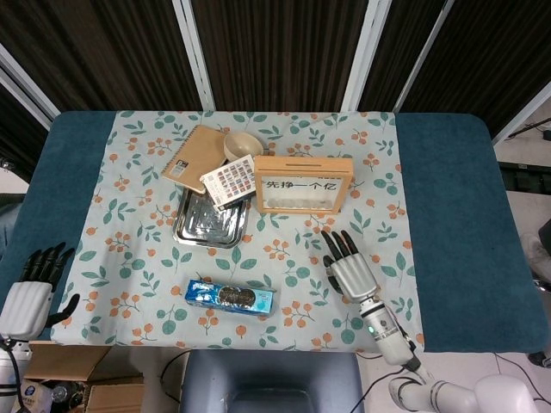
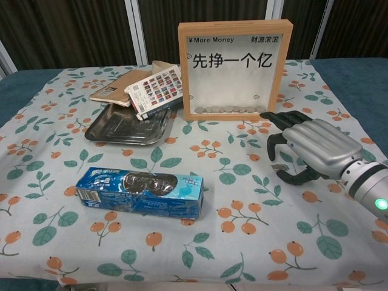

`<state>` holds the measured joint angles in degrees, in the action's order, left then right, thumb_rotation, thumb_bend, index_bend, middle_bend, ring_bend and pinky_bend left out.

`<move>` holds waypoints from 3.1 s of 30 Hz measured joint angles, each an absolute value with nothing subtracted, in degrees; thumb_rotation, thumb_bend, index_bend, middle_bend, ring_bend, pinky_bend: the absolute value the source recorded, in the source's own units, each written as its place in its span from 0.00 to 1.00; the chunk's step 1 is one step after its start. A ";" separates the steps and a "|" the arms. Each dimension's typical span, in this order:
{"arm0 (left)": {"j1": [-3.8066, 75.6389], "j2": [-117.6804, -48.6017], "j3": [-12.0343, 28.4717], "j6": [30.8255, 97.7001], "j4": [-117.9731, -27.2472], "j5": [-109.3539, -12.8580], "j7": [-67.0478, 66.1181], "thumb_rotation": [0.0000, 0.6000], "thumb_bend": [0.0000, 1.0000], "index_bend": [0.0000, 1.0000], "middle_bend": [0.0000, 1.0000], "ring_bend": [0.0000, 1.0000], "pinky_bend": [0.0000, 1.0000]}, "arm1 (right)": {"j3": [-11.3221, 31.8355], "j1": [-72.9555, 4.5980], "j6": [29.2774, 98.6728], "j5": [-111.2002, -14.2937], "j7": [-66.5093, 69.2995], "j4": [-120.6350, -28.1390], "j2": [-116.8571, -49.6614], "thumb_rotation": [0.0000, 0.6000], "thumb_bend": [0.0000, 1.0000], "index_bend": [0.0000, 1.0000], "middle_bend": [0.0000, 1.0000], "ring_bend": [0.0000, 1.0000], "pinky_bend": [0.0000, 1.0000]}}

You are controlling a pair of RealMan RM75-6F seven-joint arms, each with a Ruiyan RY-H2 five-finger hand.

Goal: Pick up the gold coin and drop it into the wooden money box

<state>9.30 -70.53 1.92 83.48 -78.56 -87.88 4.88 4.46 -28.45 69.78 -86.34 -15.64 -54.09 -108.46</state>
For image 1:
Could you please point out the stainless steel tray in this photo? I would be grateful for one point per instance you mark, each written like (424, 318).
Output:
(206, 226)

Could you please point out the white package blue logo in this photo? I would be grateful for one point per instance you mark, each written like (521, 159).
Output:
(31, 393)

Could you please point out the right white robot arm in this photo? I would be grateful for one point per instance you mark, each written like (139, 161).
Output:
(387, 333)

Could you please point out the wooden framed money box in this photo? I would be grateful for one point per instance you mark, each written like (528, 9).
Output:
(301, 163)

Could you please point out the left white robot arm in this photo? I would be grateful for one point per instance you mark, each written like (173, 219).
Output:
(6, 365)

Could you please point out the beige bowl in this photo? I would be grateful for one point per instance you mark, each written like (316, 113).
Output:
(241, 144)

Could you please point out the colourful card pack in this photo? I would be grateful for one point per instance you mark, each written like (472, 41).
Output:
(228, 180)

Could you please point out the small cardboard box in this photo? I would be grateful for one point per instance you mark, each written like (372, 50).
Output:
(116, 398)

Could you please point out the open cardboard box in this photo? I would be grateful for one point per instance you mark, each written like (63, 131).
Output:
(64, 359)

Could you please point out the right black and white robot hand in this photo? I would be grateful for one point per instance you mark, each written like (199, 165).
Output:
(355, 279)

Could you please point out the blue cookie box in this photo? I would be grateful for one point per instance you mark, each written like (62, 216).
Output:
(228, 297)

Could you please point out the dark folding screen white frame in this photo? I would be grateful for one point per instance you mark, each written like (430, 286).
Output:
(280, 51)

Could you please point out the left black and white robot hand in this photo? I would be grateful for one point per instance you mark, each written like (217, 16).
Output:
(23, 307)

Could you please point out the teal table cover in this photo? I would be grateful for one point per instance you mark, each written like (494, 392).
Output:
(452, 172)

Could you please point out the kraft spiral notebook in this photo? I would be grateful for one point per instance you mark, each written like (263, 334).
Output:
(193, 155)

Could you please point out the floral leaf print tablecloth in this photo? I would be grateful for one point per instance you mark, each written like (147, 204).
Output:
(280, 234)

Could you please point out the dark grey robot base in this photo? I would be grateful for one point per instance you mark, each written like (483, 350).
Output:
(271, 378)

